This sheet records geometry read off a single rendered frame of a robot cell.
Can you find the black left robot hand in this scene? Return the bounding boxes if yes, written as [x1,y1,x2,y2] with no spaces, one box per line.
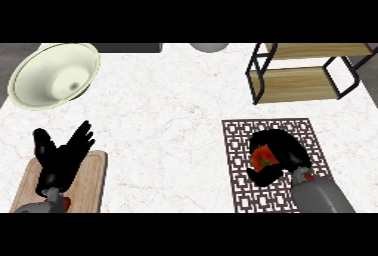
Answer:
[31,120,98,197]

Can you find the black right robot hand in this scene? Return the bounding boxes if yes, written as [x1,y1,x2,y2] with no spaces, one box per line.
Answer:
[245,129,315,188]

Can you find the red tomato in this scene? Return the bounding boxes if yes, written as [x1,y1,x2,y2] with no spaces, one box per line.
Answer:
[251,144,281,174]

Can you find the brown patterned placemat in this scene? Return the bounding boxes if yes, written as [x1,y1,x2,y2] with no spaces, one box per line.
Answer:
[220,117,334,214]

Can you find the black wooden tiered shelf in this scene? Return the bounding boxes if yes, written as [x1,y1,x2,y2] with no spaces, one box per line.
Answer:
[245,43,378,106]

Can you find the wooden cutting board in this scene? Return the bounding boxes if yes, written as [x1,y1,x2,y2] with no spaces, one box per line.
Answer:
[9,149,110,214]

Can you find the cream bowl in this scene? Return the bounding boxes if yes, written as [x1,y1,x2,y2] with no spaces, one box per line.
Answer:
[8,43,102,111]

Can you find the grey round object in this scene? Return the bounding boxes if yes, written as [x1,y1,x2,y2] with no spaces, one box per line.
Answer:
[189,43,231,54]

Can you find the dark grey flat block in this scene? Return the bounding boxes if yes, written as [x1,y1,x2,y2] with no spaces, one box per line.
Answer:
[92,43,164,54]

